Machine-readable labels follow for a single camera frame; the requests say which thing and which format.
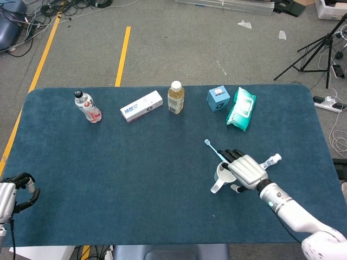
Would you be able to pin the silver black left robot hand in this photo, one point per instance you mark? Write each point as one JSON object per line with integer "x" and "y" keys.
{"x": 5, "y": 200}

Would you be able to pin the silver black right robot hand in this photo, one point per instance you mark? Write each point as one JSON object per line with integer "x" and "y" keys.
{"x": 248, "y": 170}

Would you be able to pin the white toothpaste tube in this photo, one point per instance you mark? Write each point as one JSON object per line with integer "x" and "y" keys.
{"x": 271, "y": 161}

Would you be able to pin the light blue toothbrush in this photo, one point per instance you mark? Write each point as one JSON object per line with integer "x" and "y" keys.
{"x": 212, "y": 149}

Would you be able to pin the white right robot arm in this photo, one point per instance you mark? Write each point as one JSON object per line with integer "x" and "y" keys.
{"x": 287, "y": 208}

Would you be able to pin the blue robot base seat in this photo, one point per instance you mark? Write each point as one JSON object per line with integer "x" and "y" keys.
{"x": 170, "y": 252}

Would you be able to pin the yellow tea bottle white cap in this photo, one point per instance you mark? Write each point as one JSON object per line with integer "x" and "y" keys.
{"x": 176, "y": 100}

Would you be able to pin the white pink toothpaste box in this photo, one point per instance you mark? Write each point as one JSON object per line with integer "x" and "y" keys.
{"x": 141, "y": 107}

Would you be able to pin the clear bottle red label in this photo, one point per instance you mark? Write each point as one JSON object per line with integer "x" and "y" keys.
{"x": 88, "y": 107}

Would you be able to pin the green wet wipes pack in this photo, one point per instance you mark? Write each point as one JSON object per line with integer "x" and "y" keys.
{"x": 241, "y": 111}

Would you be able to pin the small blue cardboard box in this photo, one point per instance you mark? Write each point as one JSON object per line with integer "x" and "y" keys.
{"x": 218, "y": 98}

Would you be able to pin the black equipment base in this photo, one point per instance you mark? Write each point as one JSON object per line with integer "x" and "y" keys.
{"x": 341, "y": 168}

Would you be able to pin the white power strip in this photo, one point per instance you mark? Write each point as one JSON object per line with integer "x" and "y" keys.
{"x": 325, "y": 104}

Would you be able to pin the blue carpet table mat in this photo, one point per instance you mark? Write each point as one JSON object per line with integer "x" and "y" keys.
{"x": 108, "y": 176}

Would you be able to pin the smartphone with white case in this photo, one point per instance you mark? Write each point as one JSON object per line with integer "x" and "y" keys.
{"x": 338, "y": 71}

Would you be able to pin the white paper scrap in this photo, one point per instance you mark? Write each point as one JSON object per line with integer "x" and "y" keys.
{"x": 245, "y": 24}
{"x": 282, "y": 35}

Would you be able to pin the black tripod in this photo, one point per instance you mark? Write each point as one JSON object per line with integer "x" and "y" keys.
{"x": 329, "y": 40}

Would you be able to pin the aluminium profile rails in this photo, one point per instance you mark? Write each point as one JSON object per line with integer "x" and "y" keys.
{"x": 230, "y": 5}

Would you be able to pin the dark blue padded seat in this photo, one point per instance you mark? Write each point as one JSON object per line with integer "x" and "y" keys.
{"x": 9, "y": 29}

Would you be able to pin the open brown cardboard box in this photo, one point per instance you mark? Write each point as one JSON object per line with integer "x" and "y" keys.
{"x": 303, "y": 2}

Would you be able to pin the white plastic basket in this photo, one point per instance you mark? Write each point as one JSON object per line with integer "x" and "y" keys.
{"x": 329, "y": 12}

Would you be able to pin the black metal bracket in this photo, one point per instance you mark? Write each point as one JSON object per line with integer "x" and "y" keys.
{"x": 290, "y": 8}

